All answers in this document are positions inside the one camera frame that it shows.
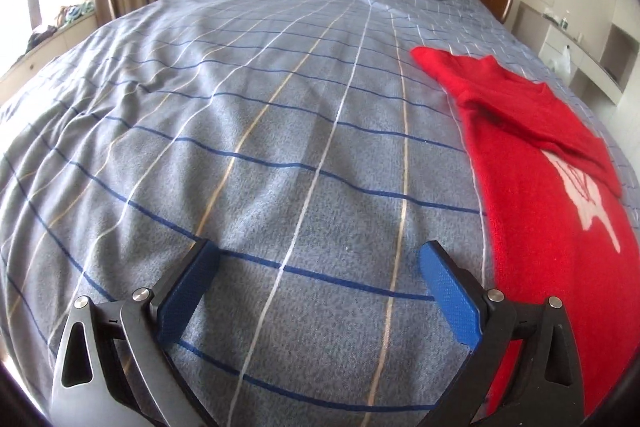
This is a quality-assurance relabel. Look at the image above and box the red knitted sweater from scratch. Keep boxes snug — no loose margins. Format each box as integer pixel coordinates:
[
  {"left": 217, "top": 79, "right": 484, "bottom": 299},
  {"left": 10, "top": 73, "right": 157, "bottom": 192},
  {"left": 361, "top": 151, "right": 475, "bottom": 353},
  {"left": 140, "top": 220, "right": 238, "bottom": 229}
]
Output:
[{"left": 410, "top": 46, "right": 640, "bottom": 418}]

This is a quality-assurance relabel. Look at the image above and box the white window bench cabinet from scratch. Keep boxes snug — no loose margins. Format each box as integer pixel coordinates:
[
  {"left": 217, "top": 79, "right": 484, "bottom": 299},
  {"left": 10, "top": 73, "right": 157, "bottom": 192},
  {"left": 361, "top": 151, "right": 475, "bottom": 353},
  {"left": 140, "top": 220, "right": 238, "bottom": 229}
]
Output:
[{"left": 0, "top": 14, "right": 98, "bottom": 92}]

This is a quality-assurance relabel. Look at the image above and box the white plastic bag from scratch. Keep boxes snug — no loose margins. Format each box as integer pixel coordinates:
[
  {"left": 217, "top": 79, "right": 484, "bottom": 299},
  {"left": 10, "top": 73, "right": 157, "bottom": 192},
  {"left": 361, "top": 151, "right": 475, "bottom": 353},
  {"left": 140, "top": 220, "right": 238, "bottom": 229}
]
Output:
[{"left": 550, "top": 43, "right": 573, "bottom": 78}]

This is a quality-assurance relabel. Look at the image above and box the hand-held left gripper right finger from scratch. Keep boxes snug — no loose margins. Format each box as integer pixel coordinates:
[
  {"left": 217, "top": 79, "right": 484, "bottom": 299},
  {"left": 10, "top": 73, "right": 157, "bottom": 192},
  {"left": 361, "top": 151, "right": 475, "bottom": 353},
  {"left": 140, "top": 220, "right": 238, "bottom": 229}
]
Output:
[{"left": 419, "top": 241, "right": 587, "bottom": 427}]

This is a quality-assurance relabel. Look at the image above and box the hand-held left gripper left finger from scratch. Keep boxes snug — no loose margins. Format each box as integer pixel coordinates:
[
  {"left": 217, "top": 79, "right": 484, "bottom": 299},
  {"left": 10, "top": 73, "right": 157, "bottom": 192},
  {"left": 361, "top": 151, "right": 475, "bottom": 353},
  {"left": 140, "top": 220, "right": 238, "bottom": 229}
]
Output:
[{"left": 50, "top": 238, "right": 221, "bottom": 427}]

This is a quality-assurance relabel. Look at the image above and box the blue checked blanket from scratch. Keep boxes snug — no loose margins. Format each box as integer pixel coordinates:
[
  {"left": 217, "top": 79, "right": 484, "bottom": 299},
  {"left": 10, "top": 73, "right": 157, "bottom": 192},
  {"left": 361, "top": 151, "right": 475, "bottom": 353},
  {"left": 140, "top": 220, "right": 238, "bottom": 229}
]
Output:
[{"left": 0, "top": 0, "right": 640, "bottom": 427}]

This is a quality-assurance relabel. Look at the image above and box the pile of clutter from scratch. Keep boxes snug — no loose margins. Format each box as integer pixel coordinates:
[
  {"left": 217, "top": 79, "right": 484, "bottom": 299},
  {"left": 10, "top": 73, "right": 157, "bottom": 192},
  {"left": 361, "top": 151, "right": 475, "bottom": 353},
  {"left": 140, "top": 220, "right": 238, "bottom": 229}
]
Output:
[{"left": 27, "top": 1, "right": 96, "bottom": 50}]

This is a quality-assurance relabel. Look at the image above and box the white built-in desk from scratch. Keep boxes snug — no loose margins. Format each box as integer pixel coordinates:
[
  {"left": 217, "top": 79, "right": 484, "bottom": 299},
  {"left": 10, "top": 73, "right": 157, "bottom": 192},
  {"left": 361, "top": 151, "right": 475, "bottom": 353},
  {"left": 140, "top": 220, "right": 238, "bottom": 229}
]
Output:
[{"left": 510, "top": 2, "right": 626, "bottom": 108}]

